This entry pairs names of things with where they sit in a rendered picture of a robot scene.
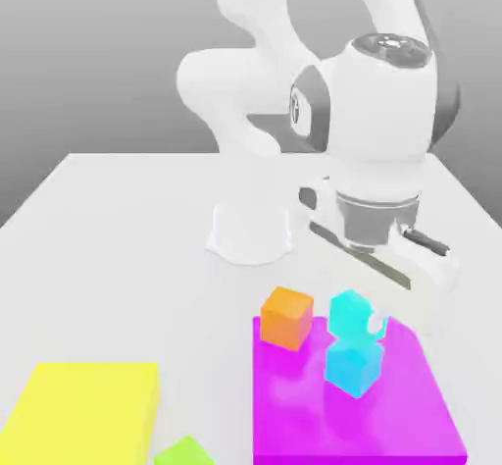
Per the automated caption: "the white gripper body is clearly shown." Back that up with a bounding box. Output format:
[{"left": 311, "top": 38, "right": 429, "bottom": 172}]
[{"left": 307, "top": 220, "right": 461, "bottom": 297}]

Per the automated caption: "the small turquoise cube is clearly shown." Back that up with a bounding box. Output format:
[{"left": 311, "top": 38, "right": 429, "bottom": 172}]
[{"left": 327, "top": 288, "right": 388, "bottom": 351}]

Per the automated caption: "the small sky blue cube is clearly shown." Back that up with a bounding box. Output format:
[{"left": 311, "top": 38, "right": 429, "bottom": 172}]
[{"left": 324, "top": 339, "right": 384, "bottom": 400}]

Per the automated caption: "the small orange cube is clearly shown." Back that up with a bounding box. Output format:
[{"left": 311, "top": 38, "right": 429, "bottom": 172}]
[{"left": 260, "top": 285, "right": 316, "bottom": 353}]

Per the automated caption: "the small green cube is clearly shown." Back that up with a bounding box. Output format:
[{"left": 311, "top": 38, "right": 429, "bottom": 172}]
[{"left": 153, "top": 435, "right": 217, "bottom": 465}]

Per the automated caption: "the large magenta box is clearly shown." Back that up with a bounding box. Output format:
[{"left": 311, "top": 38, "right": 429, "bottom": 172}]
[{"left": 252, "top": 315, "right": 469, "bottom": 465}]

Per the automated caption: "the large yellow box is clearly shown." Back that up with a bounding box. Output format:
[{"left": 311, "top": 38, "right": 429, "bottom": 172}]
[{"left": 0, "top": 361, "right": 162, "bottom": 465}]

